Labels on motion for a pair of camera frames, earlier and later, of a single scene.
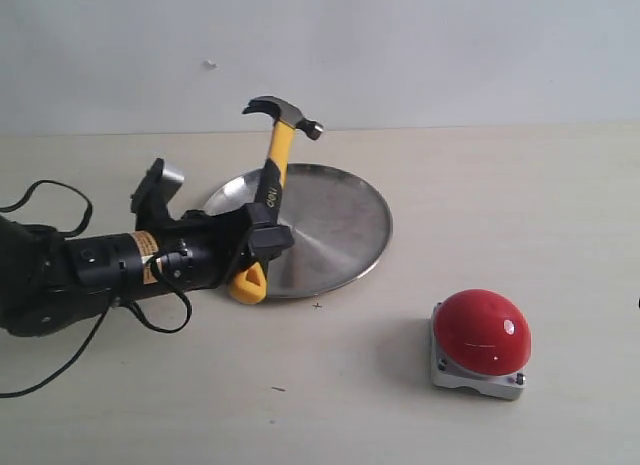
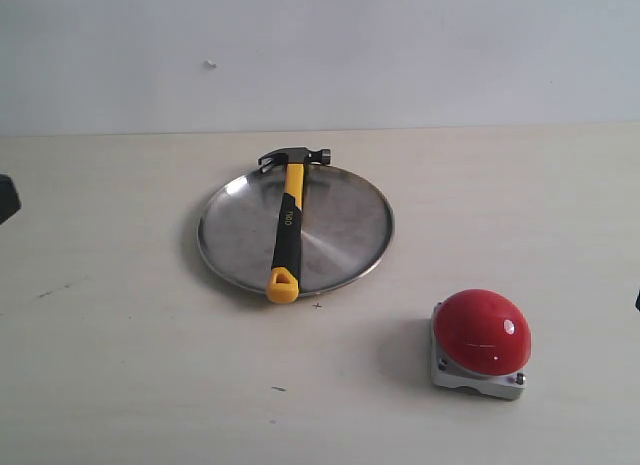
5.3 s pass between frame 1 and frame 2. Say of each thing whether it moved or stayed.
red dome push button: stayed
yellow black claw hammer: moved
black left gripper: moved
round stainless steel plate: stayed
